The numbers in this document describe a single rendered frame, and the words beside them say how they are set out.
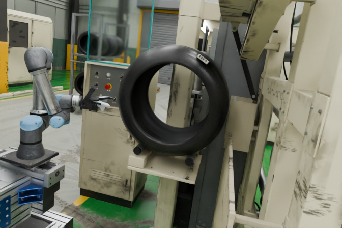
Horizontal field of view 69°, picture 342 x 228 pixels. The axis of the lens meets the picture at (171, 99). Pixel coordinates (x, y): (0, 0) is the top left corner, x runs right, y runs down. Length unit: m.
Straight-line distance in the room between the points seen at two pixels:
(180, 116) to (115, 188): 1.08
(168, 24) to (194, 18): 9.38
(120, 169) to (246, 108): 1.28
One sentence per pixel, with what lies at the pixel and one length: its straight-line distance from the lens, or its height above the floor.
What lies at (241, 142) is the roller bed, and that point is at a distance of 1.55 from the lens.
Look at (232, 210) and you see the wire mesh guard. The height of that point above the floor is 1.00.
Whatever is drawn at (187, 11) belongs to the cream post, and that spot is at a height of 1.68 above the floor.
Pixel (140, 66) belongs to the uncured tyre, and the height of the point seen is 1.34.
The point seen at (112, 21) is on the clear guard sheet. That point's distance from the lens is 2.16.
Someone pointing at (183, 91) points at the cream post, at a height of 1.19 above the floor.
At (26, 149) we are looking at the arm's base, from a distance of 1.69.
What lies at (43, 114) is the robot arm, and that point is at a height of 0.95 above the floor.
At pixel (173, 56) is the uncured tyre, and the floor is 1.41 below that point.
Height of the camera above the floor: 1.43
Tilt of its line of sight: 11 degrees down
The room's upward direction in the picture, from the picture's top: 7 degrees clockwise
